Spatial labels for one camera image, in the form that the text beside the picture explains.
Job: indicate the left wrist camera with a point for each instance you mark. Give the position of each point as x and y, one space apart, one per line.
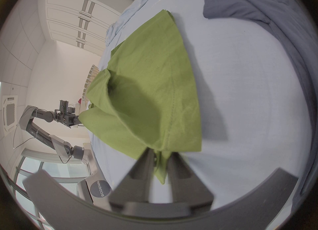
64 105

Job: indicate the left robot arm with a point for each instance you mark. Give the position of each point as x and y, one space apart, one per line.
44 137

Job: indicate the bed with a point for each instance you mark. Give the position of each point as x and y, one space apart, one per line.
248 87

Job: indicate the white wardrobe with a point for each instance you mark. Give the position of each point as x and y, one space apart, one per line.
64 12

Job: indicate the white ceiling air conditioner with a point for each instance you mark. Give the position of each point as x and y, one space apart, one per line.
10 113

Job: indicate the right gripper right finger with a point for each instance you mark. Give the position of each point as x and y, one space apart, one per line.
188 186

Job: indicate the pale blue quilt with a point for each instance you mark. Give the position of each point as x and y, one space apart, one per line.
131 7

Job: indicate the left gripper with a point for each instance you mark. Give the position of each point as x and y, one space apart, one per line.
70 121

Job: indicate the green shorts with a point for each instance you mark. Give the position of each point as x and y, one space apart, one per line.
149 75

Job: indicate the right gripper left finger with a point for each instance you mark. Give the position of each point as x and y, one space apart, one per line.
135 184

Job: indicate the dark blue garment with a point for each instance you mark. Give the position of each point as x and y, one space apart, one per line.
236 0

